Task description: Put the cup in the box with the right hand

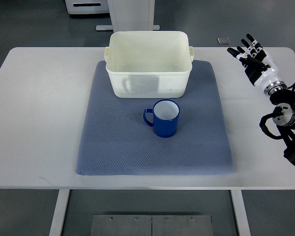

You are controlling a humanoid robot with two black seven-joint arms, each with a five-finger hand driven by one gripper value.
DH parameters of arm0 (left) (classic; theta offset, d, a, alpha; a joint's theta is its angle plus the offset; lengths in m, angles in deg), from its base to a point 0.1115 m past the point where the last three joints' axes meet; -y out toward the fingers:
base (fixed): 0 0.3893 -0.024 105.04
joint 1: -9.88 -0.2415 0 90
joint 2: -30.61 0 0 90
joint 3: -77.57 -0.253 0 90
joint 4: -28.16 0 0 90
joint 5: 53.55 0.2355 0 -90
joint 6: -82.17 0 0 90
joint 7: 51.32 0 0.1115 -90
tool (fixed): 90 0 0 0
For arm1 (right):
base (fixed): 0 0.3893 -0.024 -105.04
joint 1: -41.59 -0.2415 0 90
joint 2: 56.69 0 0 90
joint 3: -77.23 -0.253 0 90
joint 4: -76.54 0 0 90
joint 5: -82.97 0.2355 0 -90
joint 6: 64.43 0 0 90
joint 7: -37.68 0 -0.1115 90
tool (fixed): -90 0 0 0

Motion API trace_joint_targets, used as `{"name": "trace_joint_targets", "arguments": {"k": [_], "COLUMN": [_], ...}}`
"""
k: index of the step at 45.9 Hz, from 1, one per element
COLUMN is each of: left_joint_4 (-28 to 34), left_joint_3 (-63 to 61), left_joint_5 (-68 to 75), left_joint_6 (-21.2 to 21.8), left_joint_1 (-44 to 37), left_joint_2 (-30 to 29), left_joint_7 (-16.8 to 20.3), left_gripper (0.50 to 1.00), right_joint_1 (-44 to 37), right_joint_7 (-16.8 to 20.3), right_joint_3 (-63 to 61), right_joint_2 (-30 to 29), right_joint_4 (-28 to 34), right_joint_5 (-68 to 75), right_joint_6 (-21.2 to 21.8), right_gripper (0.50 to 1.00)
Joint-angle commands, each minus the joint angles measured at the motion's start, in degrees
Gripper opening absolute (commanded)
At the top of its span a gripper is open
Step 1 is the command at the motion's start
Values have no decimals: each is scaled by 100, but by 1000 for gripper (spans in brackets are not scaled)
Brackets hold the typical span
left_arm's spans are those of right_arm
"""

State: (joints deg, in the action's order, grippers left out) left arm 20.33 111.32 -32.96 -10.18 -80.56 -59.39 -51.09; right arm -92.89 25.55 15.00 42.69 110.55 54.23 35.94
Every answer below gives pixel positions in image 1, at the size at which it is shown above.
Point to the grey metal floor plate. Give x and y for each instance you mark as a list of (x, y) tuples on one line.
[(151, 225)]

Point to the blue enamel cup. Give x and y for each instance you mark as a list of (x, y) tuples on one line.
[(163, 117)]

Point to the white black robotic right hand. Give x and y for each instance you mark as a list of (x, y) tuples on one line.
[(259, 66)]

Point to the white table leg right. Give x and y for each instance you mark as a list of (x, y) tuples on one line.
[(240, 213)]

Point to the white cabinet with slot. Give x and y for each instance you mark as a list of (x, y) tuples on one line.
[(75, 7)]

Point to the white table leg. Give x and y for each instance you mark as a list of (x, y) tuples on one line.
[(59, 212), (240, 213)]

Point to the small grey floor plate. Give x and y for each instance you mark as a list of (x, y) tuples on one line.
[(223, 41)]

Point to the cream plastic box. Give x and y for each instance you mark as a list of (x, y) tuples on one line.
[(149, 64)]

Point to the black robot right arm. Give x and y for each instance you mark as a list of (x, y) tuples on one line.
[(283, 117)]

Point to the white pillar stand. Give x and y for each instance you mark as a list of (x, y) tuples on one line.
[(130, 15)]

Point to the white table leg left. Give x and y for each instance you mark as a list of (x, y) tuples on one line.
[(59, 212)]

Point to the blue textured mat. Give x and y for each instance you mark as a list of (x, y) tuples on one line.
[(116, 141)]

